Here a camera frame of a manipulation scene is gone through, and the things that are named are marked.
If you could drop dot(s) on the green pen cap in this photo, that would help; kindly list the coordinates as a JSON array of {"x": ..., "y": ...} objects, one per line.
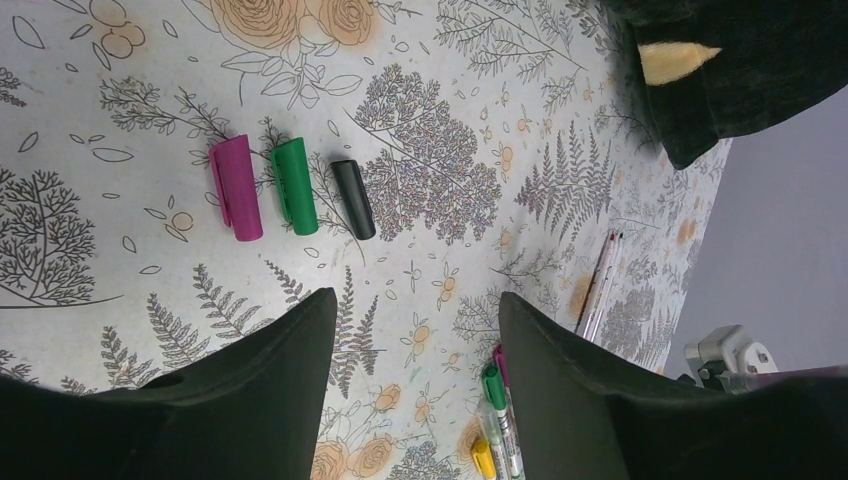
[{"x": 293, "y": 182}]

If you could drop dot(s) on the black pen cap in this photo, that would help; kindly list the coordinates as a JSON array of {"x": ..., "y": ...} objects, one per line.
[{"x": 353, "y": 193}]

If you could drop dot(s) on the green cap marker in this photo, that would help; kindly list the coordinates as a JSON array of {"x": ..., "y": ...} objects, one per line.
[{"x": 496, "y": 395}]

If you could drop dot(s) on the yellow cap marker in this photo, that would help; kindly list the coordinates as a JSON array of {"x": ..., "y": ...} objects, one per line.
[{"x": 483, "y": 460}]

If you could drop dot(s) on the black floral pillow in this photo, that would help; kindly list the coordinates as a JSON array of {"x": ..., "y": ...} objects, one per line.
[{"x": 724, "y": 69}]

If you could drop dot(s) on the purple cap marker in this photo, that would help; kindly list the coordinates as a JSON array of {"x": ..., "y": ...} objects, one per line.
[{"x": 499, "y": 360}]

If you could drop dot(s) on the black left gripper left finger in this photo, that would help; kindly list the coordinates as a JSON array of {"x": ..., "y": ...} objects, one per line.
[{"x": 250, "y": 410}]

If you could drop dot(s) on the clear cap pen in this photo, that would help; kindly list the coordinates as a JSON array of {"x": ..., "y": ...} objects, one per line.
[{"x": 493, "y": 436}]

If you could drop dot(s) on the black cap marker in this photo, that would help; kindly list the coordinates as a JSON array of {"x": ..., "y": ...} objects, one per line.
[{"x": 591, "y": 314}]

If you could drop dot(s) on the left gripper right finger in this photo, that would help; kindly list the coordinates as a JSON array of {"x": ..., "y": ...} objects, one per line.
[{"x": 582, "y": 412}]

